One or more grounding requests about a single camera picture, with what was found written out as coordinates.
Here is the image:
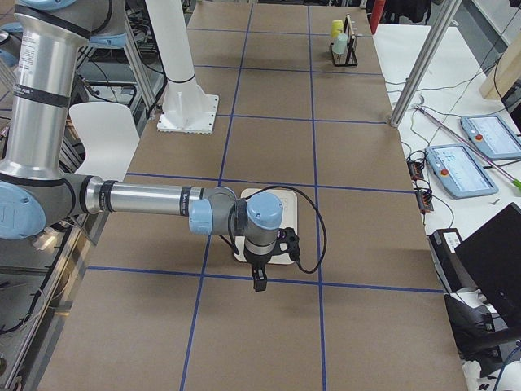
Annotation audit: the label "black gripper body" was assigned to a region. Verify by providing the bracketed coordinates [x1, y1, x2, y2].
[251, 262, 268, 282]

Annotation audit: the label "green cup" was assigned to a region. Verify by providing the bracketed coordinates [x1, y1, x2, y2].
[332, 33, 349, 56]

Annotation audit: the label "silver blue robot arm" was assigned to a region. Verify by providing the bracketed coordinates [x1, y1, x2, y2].
[1, 1, 282, 292]

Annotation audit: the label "white plastic tray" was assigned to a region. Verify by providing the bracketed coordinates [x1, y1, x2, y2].
[234, 189, 298, 266]

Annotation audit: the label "yellow cup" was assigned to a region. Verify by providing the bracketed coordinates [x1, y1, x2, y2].
[331, 20, 344, 38]

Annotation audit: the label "small electronics board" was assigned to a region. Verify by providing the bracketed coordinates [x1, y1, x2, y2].
[407, 160, 425, 181]

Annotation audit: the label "black power box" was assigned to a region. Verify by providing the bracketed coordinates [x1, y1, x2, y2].
[428, 228, 475, 292]

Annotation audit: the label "white chair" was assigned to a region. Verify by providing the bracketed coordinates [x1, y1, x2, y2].
[69, 102, 139, 181]

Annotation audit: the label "near teach pendant tablet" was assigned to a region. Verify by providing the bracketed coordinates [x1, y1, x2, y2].
[425, 143, 498, 199]

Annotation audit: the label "teach pendant tablet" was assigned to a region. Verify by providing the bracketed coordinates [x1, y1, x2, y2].
[460, 115, 520, 160]
[425, 143, 498, 199]

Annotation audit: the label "black laptop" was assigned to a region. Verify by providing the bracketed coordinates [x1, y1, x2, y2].
[455, 202, 520, 327]

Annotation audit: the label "grabber stick with green tip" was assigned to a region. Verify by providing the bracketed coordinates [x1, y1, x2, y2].
[413, 103, 520, 189]

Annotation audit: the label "far teach pendant tablet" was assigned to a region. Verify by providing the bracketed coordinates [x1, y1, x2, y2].
[460, 115, 520, 160]

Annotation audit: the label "red cylinder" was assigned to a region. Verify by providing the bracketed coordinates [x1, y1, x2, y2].
[370, 0, 386, 35]

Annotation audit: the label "black camera cable arm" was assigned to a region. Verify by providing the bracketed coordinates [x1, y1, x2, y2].
[227, 185, 329, 274]

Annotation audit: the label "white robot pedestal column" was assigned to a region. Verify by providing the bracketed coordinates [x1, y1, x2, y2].
[146, 0, 219, 134]

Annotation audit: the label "black wire cup rack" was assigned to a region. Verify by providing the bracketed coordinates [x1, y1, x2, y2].
[329, 14, 358, 68]

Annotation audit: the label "aluminium frame post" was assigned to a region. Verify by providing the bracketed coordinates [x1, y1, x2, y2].
[389, 0, 462, 128]

